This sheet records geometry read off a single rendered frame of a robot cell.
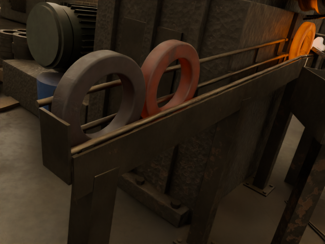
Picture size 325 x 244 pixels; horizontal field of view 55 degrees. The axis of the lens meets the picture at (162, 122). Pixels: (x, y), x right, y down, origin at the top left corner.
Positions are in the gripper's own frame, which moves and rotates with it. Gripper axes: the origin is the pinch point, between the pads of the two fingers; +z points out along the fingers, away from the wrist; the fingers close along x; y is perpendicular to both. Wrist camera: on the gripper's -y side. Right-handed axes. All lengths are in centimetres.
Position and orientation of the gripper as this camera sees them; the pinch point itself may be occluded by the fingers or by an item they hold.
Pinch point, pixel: (306, 43)
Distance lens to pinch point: 160.9
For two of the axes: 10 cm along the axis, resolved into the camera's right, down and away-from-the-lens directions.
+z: -6.7, -6.3, 3.9
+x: -6.2, 2.0, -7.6
